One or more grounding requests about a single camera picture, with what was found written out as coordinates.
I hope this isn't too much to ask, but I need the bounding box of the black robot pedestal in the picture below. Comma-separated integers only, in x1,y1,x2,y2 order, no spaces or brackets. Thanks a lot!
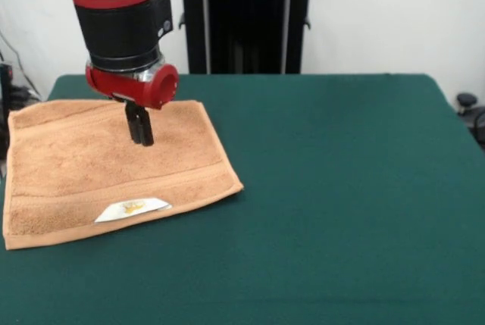
166,0,327,75

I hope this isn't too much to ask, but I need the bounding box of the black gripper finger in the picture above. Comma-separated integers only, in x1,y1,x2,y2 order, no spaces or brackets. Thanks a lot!
124,102,140,144
136,105,155,148

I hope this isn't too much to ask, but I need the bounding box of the dark green table cloth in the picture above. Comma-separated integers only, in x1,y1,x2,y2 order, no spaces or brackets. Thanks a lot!
0,73,485,325

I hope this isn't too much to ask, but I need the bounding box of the black equipment stack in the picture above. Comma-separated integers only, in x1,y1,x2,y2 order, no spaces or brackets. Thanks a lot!
0,61,43,160

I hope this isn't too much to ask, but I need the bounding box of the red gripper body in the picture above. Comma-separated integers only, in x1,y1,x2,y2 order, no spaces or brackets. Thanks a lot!
84,62,180,111

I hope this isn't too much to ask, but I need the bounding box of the orange terry towel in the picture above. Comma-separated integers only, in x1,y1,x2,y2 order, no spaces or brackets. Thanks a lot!
2,99,245,252

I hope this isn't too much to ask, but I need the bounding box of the grey cable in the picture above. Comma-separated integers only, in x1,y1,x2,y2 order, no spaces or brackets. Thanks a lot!
0,31,41,95

